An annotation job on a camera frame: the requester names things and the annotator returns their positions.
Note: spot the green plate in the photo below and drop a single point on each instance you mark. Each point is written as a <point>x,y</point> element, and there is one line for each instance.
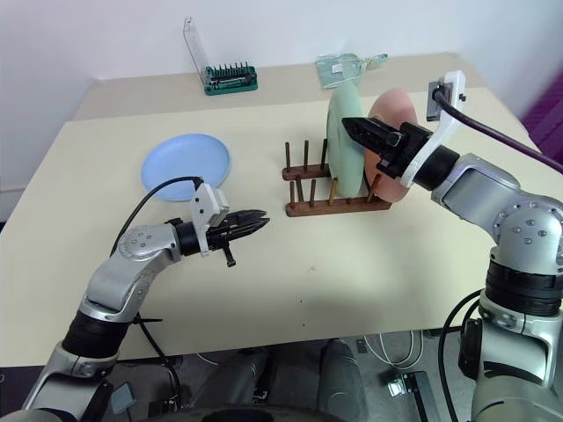
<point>345,162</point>

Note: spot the green screwdriver bit set case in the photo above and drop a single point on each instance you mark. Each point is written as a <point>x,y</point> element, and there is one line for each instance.
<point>231,79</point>

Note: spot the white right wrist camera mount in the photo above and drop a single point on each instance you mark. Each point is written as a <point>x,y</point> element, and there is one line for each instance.
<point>442,132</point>

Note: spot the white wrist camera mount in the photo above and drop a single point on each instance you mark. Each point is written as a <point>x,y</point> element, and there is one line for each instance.
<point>206,206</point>
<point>442,132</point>

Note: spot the small grey blue box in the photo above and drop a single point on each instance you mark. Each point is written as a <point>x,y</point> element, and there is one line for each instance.
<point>122,399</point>

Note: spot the pink plate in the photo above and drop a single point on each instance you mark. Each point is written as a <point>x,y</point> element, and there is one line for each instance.
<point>393,110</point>

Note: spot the blue plate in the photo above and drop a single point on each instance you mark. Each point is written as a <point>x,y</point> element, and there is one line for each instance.
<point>186,167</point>

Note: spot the grey metal floor bracket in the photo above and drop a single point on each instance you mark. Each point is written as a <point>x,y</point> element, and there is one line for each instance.
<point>413,391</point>

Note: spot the wooden dish rack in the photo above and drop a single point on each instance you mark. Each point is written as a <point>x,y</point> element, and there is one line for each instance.
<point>316,206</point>

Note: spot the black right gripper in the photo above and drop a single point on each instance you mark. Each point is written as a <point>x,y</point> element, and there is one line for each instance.
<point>407,147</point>

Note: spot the clear green plastic package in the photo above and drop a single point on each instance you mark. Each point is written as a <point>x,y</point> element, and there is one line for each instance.
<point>336,70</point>

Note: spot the dark rounded shape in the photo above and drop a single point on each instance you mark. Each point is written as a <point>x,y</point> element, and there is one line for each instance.
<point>341,382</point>
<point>239,382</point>

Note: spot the purple object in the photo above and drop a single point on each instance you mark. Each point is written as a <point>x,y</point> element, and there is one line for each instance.
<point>547,114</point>

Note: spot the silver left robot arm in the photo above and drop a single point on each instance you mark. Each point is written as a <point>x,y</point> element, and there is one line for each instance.
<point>115,272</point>

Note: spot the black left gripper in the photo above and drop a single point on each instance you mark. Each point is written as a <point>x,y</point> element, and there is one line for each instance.
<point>218,235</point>

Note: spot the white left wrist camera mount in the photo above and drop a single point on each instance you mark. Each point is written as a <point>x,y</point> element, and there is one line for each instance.
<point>206,206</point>

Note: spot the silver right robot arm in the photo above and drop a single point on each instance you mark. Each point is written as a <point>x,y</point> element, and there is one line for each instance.
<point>510,228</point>

